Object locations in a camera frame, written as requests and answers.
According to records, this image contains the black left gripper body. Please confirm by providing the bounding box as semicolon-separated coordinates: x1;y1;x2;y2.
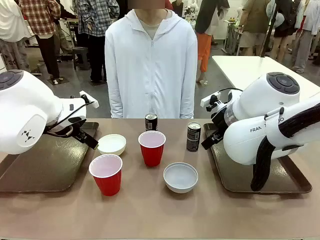
45;116;88;141

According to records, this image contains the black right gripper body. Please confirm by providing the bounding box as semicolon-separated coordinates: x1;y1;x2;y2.
210;109;228;137

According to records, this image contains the cream plastic bowl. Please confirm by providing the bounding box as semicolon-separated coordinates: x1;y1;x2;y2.
96;133;127;157

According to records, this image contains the red plastic cup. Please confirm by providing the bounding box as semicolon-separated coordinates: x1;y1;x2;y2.
88;153;124;197
137;130;167;168

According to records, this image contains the black drink can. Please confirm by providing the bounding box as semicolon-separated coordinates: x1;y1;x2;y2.
186;121;202;152
144;112;159;132

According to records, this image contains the person's right forearm white sleeve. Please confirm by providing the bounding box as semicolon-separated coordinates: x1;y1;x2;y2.
104;72;125;119

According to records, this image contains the person's left forearm white sleeve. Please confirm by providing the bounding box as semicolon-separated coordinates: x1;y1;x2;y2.
178;72;199;120

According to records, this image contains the brown plastic tray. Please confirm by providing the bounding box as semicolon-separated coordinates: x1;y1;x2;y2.
0;121;100;193
202;122;313;195

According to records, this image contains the white plastic bowl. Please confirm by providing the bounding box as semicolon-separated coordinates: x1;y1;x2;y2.
163;161;199;194

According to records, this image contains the white table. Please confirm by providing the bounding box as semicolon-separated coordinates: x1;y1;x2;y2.
211;55;320;102

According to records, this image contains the black stool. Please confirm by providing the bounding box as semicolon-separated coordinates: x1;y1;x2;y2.
71;46;90;71

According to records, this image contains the bystander in orange trousers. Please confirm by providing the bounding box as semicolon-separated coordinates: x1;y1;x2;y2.
194;0;231;86

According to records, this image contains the person in white hoodie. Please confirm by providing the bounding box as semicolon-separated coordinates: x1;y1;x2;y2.
104;0;199;120

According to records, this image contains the metal cart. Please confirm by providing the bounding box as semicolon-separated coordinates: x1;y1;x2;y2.
223;17;243;55

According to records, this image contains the bystander in khaki shorts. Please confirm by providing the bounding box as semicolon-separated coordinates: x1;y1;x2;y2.
238;0;270;57

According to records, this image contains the bystander in grey plaid shirt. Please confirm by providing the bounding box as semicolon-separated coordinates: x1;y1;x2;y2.
76;0;121;84

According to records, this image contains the bystander in red plaid shirt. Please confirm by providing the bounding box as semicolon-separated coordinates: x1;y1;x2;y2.
18;0;62;81

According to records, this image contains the bystander in black skirt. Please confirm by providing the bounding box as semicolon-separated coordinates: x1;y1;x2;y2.
267;0;302;63

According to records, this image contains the bystander in white shirt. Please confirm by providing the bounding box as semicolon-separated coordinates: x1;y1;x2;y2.
0;0;32;74

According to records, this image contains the bystander in grey trousers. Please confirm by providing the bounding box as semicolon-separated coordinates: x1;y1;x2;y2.
291;0;320;74

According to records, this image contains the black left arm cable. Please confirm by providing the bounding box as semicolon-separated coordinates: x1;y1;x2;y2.
47;100;96;131

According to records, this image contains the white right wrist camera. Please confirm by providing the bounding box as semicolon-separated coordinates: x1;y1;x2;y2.
200;91;222;109

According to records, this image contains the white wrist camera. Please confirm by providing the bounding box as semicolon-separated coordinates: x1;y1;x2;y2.
79;90;100;109
200;91;222;109

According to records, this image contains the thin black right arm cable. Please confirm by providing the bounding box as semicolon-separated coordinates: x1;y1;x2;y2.
216;87;244;95

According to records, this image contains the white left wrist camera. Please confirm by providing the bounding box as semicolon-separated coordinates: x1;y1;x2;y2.
79;90;100;109

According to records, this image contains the black braided cable bundle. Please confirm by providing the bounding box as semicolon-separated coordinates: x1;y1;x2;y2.
250;101;320;192

